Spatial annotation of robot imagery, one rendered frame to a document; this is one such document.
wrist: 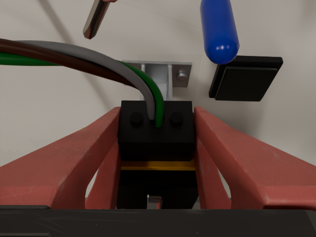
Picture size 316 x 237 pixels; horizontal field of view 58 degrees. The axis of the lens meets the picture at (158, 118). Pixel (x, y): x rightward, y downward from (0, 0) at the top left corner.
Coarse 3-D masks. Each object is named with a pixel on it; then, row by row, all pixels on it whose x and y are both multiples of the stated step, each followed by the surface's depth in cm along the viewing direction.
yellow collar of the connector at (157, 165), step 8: (192, 152) 13; (192, 160) 13; (128, 168) 13; (136, 168) 13; (144, 168) 13; (152, 168) 13; (160, 168) 13; (168, 168) 13; (176, 168) 13; (184, 168) 13; (192, 168) 13
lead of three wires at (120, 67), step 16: (0, 48) 7; (16, 48) 7; (32, 48) 7; (48, 48) 7; (64, 48) 7; (80, 48) 8; (0, 64) 7; (16, 64) 7; (32, 64) 7; (48, 64) 7; (64, 64) 7; (80, 64) 7; (96, 64) 8; (112, 64) 8; (128, 64) 9; (128, 80) 9; (144, 80) 9; (144, 96) 10; (160, 96) 10; (160, 112) 11
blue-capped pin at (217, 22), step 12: (204, 0) 7; (216, 0) 7; (228, 0) 7; (204, 12) 7; (216, 12) 7; (228, 12) 7; (204, 24) 7; (216, 24) 6; (228, 24) 6; (204, 36) 7; (216, 36) 6; (228, 36) 6; (216, 48) 6; (228, 48) 6; (216, 60) 6; (228, 60) 6
